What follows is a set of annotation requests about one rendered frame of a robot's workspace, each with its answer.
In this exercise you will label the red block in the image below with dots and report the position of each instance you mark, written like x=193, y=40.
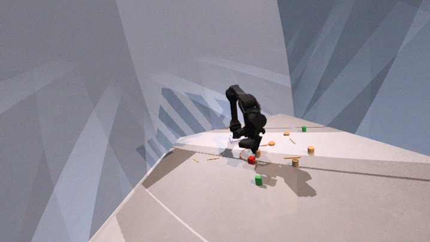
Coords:
x=251, y=160

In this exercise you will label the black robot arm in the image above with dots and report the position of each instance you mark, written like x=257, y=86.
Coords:
x=250, y=108

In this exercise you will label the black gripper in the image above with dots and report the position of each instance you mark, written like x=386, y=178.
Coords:
x=253, y=139

